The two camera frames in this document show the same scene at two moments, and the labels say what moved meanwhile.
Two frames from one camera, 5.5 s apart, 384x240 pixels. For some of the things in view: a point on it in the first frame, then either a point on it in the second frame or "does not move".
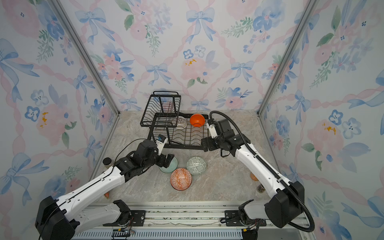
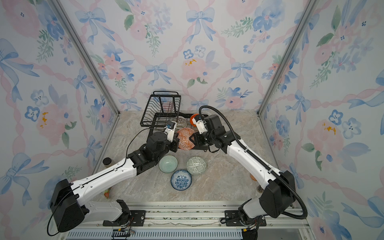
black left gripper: [162, 162] -> [175, 143]
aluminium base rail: [190, 221] does not move
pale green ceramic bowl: [172, 166] does not move
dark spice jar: [260, 188] does not move
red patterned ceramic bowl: [181, 179] -> [183, 135]
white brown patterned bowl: [181, 122] does not move
